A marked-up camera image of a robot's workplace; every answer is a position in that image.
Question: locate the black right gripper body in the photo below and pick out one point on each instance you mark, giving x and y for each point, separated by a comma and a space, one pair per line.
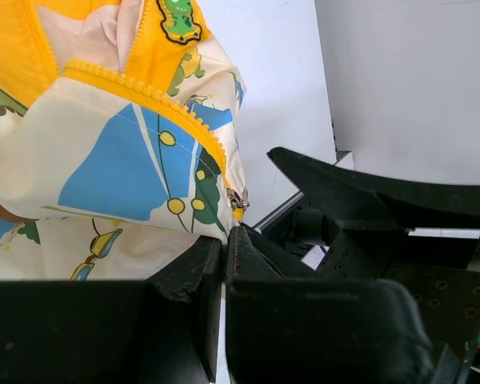
440, 268

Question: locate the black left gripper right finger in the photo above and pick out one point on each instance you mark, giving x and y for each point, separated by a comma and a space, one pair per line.
286, 325

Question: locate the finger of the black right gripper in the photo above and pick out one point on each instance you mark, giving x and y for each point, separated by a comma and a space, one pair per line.
359, 201

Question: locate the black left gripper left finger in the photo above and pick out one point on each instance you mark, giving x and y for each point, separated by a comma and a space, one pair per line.
160, 330

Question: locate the yellow and white kids jacket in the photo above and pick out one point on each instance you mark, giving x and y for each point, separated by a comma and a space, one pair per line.
117, 139

